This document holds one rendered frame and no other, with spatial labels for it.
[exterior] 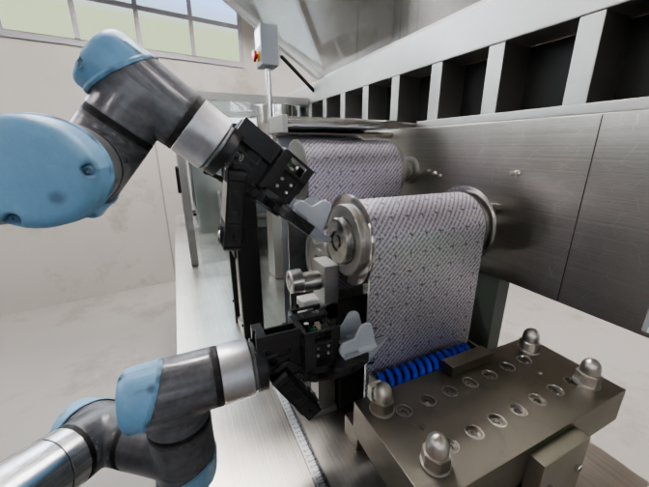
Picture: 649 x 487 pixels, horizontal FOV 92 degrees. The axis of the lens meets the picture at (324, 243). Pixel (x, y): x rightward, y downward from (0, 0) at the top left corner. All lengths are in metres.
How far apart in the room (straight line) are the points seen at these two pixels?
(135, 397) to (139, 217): 3.21
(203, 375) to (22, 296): 3.48
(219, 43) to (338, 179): 3.18
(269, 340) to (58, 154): 0.29
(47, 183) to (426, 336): 0.54
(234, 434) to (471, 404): 0.41
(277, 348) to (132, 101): 0.33
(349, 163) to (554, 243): 0.40
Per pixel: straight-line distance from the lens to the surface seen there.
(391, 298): 0.51
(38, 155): 0.27
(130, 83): 0.41
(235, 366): 0.42
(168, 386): 0.42
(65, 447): 0.53
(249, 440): 0.66
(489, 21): 0.78
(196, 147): 0.41
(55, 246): 3.67
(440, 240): 0.54
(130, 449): 0.52
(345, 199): 0.50
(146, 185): 3.54
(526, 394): 0.61
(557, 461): 0.56
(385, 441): 0.48
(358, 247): 0.46
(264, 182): 0.42
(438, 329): 0.62
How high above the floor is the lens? 1.39
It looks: 17 degrees down
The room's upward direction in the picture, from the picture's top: straight up
